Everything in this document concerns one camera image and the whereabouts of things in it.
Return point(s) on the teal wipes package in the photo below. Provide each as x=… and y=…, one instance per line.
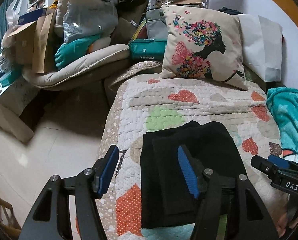
x=147, y=49

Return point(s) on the brown cardboard box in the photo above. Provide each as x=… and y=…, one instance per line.
x=35, y=44

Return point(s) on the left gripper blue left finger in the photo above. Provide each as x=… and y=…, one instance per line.
x=49, y=217

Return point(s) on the white pillow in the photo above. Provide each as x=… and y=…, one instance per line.
x=262, y=41

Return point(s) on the white plastic bag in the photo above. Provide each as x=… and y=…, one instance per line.
x=12, y=12

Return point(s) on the grey storage bag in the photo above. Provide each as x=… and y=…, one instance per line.
x=156, y=24

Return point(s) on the floral woman print cushion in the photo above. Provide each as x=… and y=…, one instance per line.
x=203, y=44

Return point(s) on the teal cartoon fleece blanket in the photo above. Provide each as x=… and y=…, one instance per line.
x=282, y=102

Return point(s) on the heart patterned quilt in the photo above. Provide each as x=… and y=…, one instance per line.
x=150, y=117

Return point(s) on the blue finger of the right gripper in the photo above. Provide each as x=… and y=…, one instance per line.
x=282, y=163
x=265, y=166

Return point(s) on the teal folded cloth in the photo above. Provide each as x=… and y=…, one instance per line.
x=70, y=52

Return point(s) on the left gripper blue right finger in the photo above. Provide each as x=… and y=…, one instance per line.
x=247, y=216

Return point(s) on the beige padded chair cushion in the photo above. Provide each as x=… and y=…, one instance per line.
x=102, y=63

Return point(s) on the flat cardboard piece on floor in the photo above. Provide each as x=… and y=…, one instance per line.
x=12, y=124

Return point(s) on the black pants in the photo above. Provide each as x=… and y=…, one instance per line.
x=169, y=185

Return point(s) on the clear plastic bag bundle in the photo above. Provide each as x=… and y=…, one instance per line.
x=83, y=18

